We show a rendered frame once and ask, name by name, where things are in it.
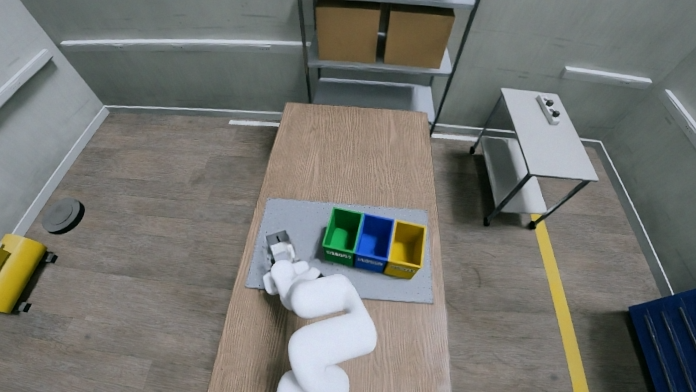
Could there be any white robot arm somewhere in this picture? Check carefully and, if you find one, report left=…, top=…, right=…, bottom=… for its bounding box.
left=271, top=251, right=377, bottom=392

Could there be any blue open-top bin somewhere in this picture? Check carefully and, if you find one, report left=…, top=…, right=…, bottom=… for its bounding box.
left=355, top=213, right=395, bottom=273

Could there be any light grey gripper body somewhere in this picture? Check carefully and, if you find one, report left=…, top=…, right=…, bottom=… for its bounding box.
left=263, top=261, right=309, bottom=295

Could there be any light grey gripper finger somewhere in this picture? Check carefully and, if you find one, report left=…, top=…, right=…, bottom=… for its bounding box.
left=291, top=239, right=301, bottom=264
left=262, top=248, right=272, bottom=272

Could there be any yellow open bin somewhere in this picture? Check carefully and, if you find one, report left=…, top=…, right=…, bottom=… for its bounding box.
left=384, top=220, right=426, bottom=280

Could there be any green returns bin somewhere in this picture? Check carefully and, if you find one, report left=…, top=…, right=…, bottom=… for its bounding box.
left=322, top=207, right=364, bottom=266

